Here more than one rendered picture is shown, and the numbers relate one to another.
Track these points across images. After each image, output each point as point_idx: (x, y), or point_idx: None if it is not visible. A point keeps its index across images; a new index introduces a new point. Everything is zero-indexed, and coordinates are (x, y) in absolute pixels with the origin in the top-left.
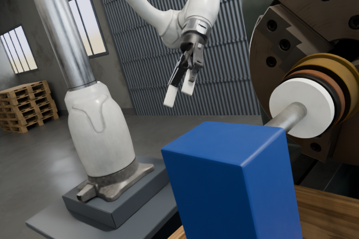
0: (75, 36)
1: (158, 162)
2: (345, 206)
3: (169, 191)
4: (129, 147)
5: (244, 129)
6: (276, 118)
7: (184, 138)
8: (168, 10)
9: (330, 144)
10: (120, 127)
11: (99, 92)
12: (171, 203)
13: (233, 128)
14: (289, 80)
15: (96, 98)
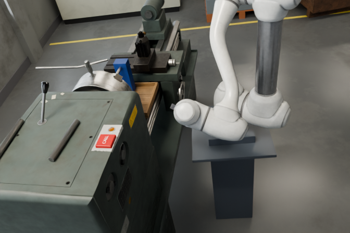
0: (256, 62)
1: (217, 138)
2: None
3: (202, 138)
4: None
5: (117, 62)
6: (116, 72)
7: (125, 60)
8: (223, 103)
9: None
10: (214, 102)
11: (249, 96)
12: (195, 132)
13: (119, 62)
14: (114, 74)
15: (220, 85)
